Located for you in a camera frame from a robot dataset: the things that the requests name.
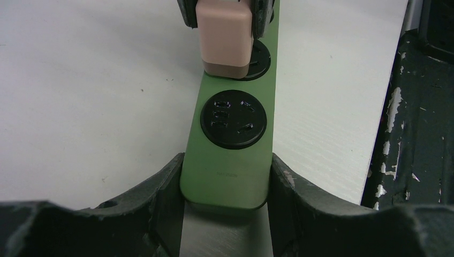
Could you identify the green power strip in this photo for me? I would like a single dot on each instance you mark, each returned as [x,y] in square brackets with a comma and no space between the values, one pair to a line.
[230,146]

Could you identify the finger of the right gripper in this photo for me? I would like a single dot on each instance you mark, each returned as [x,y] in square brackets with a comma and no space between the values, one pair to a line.
[188,12]
[262,13]

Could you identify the pink charger plug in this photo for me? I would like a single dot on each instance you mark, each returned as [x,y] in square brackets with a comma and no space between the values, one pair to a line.
[226,39]

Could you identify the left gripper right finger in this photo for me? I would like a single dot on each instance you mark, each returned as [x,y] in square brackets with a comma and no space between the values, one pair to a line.
[306,220]

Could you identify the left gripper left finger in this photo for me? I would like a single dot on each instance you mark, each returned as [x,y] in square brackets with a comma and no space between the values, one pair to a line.
[146,220]

